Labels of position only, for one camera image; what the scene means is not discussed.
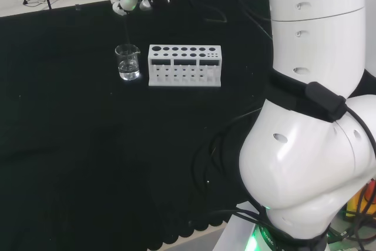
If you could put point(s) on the clear glass rod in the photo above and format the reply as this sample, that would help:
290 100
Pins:
127 27

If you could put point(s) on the clear glass beaker with water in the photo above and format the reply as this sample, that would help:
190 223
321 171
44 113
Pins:
127 68

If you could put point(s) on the white test tube rack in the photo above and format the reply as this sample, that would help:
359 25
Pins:
182 82

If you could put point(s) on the clear cloth clip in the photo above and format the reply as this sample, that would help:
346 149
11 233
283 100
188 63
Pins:
78 7

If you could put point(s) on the black bench cloth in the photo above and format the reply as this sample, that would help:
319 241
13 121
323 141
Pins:
88 130

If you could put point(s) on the pale base board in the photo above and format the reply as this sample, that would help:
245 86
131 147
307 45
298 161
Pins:
235 233

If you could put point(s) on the yellow stop button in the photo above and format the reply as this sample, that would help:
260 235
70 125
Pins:
354 207

